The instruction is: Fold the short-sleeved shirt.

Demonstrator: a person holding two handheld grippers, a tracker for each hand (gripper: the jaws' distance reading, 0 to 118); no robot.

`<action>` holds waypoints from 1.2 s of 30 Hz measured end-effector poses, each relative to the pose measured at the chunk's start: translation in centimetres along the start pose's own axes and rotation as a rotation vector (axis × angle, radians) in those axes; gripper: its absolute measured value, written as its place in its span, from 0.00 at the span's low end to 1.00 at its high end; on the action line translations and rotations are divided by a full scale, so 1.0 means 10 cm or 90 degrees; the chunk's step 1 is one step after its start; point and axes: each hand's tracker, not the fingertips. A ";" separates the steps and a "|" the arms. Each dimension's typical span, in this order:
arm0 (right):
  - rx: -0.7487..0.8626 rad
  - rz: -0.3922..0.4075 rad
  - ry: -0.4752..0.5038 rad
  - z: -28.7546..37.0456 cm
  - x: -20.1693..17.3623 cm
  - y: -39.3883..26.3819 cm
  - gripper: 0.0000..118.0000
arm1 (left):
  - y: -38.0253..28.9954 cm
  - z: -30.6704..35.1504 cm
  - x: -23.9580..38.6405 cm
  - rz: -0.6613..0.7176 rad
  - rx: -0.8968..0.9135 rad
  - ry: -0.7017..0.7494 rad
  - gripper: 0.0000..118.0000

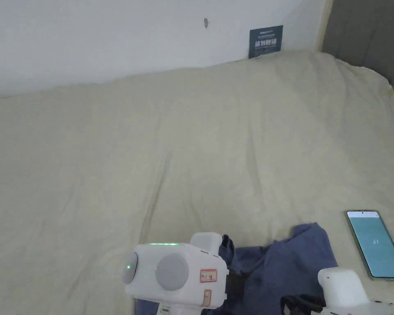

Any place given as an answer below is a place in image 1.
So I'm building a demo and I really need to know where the smartphone with lit screen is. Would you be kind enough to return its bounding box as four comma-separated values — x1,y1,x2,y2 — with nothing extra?
344,210,394,281

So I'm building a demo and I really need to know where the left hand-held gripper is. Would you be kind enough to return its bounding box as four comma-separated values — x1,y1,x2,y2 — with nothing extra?
122,232,246,315

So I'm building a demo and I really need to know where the grey padded headboard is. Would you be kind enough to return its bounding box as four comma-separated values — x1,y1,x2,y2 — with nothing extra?
321,0,394,100

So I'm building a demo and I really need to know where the dark blue sign card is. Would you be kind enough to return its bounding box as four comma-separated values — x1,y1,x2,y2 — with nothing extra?
249,25,284,59

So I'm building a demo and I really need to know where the bed with beige sheet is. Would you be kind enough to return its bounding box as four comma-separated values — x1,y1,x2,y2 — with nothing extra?
0,49,394,315

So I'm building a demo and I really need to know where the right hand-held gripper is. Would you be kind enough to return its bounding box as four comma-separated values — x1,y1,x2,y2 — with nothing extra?
282,267,394,315

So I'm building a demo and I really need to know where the dark blue garment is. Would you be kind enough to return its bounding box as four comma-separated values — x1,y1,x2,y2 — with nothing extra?
136,222,339,315

